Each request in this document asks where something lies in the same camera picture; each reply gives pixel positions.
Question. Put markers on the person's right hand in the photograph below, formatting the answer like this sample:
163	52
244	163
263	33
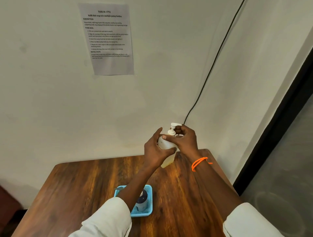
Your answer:
187	144

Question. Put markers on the person's left hand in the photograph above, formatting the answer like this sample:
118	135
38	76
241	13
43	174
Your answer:
154	153

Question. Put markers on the large yellow soap bottle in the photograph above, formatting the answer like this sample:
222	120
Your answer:
168	162

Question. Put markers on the white pump head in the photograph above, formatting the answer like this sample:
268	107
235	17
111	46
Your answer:
172	129

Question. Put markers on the small navy white pump bottle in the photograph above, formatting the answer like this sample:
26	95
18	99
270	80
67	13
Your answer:
142	201

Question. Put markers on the dark teal pump head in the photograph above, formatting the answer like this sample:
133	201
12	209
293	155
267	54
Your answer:
117	190

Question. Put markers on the person's left forearm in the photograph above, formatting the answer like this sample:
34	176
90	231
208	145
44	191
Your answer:
135	188

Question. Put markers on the person's right forearm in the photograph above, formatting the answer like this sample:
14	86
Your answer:
217	190

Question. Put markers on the person's left white sleeve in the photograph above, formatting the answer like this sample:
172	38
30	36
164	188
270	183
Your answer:
105	219

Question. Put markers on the person's white sleeve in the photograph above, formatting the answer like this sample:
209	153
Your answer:
249	222
105	219

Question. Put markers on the person's right white sleeve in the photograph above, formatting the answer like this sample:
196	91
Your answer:
249	222

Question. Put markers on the blue plastic mesh basket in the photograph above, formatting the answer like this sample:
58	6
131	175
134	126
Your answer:
149	210

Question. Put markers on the printed paper sheet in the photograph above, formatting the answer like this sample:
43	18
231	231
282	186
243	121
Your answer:
110	61

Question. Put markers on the maroon upholstered seat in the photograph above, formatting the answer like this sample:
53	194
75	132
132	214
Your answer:
8	205

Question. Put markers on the black door frame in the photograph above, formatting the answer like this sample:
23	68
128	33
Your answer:
274	124

